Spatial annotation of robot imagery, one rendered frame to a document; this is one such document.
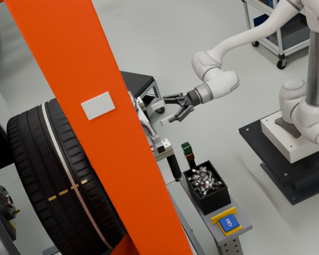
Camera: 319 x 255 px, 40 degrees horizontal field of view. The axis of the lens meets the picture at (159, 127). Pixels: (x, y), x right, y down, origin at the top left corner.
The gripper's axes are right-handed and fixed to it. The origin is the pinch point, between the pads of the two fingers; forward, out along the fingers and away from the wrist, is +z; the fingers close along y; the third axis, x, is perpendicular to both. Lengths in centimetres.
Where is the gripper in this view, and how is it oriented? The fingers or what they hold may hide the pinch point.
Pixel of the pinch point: (158, 115)
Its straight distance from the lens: 204.3
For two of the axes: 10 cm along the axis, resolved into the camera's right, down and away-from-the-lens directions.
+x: -2.7, -7.4, -6.2
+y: -3.5, -5.2, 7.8
